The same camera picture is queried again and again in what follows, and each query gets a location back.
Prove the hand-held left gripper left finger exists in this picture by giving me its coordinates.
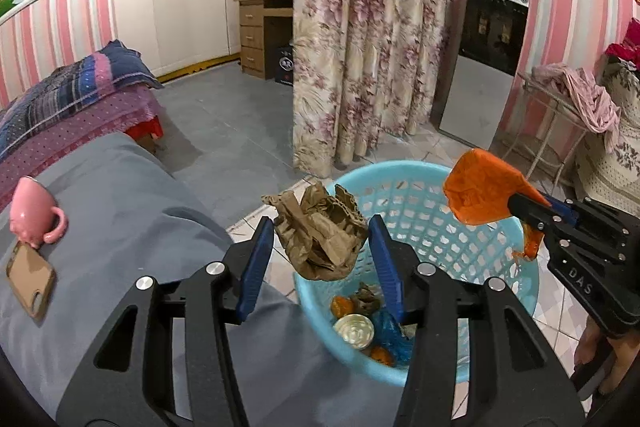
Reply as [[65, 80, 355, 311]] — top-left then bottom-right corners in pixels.
[[56, 216, 276, 427]]

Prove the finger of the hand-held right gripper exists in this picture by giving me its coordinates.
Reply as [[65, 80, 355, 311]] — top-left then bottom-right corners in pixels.
[[507, 190, 557, 234], [543, 194, 584, 229]]

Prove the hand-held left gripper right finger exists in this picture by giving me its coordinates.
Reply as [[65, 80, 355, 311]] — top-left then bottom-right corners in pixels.
[[367, 213, 587, 427]]

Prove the brown paper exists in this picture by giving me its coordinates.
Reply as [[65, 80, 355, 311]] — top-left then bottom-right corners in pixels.
[[352, 284, 384, 318], [261, 181, 369, 282]]

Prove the orange plastic wrapper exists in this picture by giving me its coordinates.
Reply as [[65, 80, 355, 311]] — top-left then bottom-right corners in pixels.
[[443, 148, 549, 261]]

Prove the orange peel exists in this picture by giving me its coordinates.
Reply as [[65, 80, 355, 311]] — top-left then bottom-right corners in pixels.
[[330, 295, 357, 319], [369, 345, 399, 367]]

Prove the light blue plastic basket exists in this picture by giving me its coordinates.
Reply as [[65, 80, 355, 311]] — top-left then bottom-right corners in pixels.
[[292, 160, 541, 388]]

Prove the blue plastic bag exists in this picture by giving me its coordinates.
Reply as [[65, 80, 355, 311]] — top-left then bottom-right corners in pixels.
[[372, 311, 416, 366]]

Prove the metal can lid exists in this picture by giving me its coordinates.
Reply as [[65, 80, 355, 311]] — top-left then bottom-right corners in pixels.
[[333, 314, 375, 351]]

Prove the person's right hand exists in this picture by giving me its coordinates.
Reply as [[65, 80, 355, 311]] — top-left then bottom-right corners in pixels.
[[573, 316, 639, 397]]

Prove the cream floral chair cover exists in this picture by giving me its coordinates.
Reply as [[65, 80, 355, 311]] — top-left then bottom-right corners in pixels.
[[572, 56, 640, 214]]

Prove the pink cloth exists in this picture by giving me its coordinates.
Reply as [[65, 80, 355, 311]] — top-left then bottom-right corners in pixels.
[[532, 63, 621, 153]]

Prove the black and white appliance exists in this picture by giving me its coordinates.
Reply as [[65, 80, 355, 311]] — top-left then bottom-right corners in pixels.
[[432, 0, 532, 150]]

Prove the red stool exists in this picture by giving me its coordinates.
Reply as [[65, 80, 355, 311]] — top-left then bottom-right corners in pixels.
[[123, 116, 165, 153]]

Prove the red cloth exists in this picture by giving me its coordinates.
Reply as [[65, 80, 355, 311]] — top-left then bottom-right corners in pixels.
[[602, 19, 640, 70]]

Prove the black box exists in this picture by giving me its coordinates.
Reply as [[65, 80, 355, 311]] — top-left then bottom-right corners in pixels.
[[272, 39, 296, 86]]

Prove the yellow baseboard strip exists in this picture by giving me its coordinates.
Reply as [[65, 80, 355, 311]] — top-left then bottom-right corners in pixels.
[[159, 55, 241, 83]]

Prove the blue and floral curtain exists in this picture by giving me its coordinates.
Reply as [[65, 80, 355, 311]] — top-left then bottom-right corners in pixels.
[[291, 0, 454, 180]]

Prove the pink bed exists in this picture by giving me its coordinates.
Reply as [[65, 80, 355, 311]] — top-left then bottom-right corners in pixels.
[[0, 84, 166, 208]]

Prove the brown phone case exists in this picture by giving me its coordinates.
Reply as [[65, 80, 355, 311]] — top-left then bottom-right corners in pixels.
[[5, 240, 57, 321]]

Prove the pink pig mug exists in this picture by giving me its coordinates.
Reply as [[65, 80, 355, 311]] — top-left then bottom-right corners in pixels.
[[8, 175, 69, 251]]

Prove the wooden desk with drawers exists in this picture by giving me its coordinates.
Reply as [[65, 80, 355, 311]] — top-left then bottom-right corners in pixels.
[[234, 0, 295, 80]]

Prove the blue and purple patchwork quilt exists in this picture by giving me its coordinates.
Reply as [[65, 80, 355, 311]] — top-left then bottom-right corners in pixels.
[[0, 39, 165, 148]]

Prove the white wire rack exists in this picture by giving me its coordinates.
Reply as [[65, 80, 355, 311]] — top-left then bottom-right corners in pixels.
[[502, 71, 591, 196]]

